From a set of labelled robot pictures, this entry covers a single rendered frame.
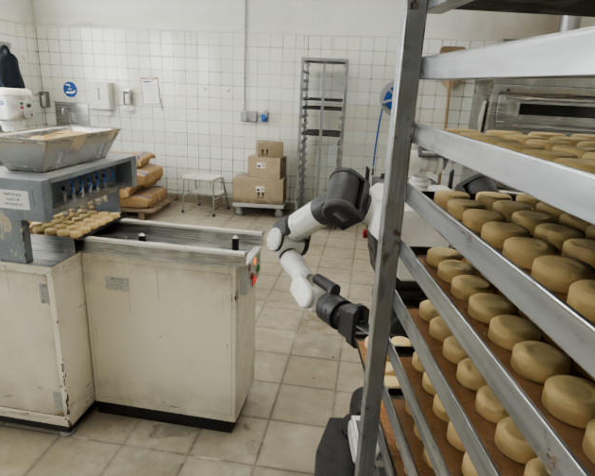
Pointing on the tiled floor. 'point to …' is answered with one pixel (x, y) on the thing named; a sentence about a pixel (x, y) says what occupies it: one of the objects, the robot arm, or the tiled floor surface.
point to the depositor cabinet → (35, 341)
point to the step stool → (205, 188)
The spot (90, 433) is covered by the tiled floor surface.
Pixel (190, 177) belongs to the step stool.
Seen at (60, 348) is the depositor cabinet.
